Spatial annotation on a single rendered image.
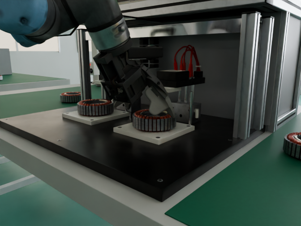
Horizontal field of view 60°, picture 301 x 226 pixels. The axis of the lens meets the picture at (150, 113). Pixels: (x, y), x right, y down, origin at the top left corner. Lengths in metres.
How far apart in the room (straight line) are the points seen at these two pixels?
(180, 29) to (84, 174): 0.43
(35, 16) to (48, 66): 5.47
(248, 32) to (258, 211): 0.38
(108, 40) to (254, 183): 0.37
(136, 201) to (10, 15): 0.30
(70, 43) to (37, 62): 0.87
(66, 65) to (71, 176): 5.57
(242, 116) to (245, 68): 0.11
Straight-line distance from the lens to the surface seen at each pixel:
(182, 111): 0.76
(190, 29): 0.70
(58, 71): 5.94
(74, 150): 0.57
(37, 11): 0.36
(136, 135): 0.62
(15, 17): 0.36
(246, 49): 0.63
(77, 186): 0.50
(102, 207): 0.46
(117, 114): 0.81
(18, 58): 5.57
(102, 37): 0.51
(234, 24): 0.65
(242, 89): 0.64
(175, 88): 0.67
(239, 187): 0.47
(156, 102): 0.57
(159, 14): 0.77
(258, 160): 0.59
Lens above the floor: 0.97
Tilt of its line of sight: 13 degrees down
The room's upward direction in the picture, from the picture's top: straight up
